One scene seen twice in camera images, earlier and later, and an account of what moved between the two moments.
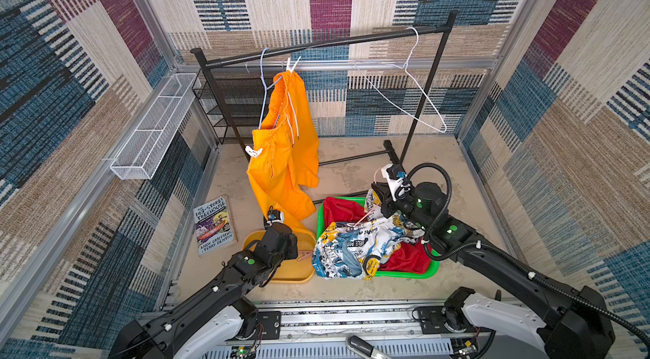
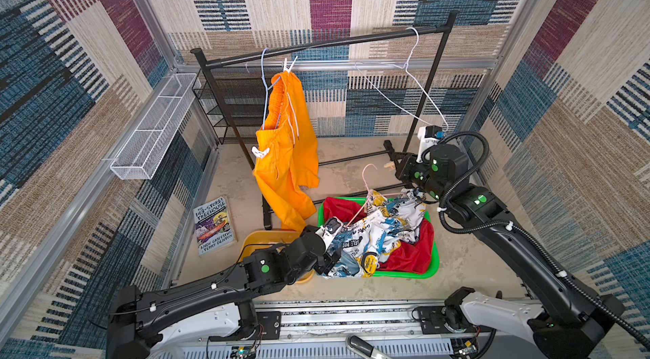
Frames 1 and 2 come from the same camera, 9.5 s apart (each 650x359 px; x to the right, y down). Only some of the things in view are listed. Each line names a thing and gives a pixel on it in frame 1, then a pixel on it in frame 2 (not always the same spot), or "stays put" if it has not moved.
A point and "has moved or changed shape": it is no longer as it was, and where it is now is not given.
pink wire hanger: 374,182 has moved or changed shape
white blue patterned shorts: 352,251 stays put
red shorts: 413,257 stays put
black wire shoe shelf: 246,91 stays put
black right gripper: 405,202 → 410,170
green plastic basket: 428,272 stays put
